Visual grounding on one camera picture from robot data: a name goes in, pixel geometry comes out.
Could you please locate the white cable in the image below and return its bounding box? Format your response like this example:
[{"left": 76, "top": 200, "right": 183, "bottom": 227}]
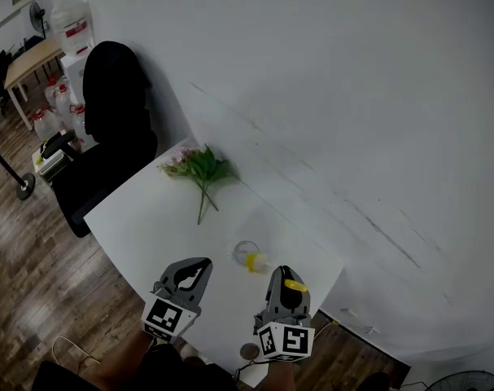
[{"left": 50, "top": 334, "right": 103, "bottom": 367}]

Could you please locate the person's left forearm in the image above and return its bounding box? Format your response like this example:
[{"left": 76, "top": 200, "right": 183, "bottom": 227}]
[{"left": 92, "top": 327, "right": 160, "bottom": 391}]

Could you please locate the yellow and white brush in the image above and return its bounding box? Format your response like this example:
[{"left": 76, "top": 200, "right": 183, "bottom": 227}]
[{"left": 245, "top": 253, "right": 308, "bottom": 292}]

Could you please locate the large clear water bottle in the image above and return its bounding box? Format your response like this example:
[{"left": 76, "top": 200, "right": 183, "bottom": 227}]
[{"left": 50, "top": 0, "right": 96, "bottom": 58}]

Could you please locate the black office chair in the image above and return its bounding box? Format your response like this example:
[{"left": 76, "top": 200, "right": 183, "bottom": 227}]
[{"left": 52, "top": 40, "right": 160, "bottom": 239}]

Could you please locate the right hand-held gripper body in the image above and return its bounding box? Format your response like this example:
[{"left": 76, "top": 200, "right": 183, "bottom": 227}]
[{"left": 252, "top": 309, "right": 317, "bottom": 363}]

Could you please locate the black cable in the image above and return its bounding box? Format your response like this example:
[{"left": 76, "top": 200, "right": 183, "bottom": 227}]
[{"left": 232, "top": 358, "right": 272, "bottom": 383}]

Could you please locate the wooden table with white legs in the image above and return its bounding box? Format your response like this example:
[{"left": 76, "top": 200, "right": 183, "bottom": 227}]
[{"left": 3, "top": 37, "right": 65, "bottom": 133}]

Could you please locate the white water dispenser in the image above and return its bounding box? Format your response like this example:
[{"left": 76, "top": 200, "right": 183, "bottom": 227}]
[{"left": 60, "top": 53, "right": 94, "bottom": 97}]

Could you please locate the person's right forearm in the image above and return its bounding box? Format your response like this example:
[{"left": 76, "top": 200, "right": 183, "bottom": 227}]
[{"left": 264, "top": 358, "right": 299, "bottom": 391}]

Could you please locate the black standing fan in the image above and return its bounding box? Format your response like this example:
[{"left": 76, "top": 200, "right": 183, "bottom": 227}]
[{"left": 28, "top": 1, "right": 49, "bottom": 41}]

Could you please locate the clear glass cup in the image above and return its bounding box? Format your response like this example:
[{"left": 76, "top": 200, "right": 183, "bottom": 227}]
[{"left": 232, "top": 239, "right": 261, "bottom": 269}]

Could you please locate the clear red-capped water jug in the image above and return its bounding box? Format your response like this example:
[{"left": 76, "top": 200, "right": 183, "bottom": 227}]
[
  {"left": 44, "top": 74, "right": 69, "bottom": 112},
  {"left": 69, "top": 103, "right": 90, "bottom": 148},
  {"left": 54, "top": 82, "right": 77, "bottom": 128},
  {"left": 32, "top": 104, "right": 60, "bottom": 142}
]

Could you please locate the black stanchion post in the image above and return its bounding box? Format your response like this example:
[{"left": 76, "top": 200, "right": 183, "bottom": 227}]
[{"left": 0, "top": 136, "right": 37, "bottom": 201}]

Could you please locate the black and white box stack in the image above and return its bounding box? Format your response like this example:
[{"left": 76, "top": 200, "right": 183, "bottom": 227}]
[{"left": 32, "top": 130, "right": 77, "bottom": 187}]

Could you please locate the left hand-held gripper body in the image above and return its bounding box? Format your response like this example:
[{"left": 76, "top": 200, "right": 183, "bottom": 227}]
[{"left": 140, "top": 286, "right": 203, "bottom": 345}]

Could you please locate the pink and green flower bouquet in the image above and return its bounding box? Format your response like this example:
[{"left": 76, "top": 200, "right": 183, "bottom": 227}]
[{"left": 158, "top": 143, "right": 236, "bottom": 226}]

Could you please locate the person's black clothing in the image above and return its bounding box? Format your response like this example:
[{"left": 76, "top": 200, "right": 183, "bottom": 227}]
[{"left": 29, "top": 342, "right": 242, "bottom": 391}]

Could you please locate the black floor fan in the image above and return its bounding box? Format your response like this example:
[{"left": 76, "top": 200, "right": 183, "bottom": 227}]
[{"left": 422, "top": 370, "right": 494, "bottom": 391}]

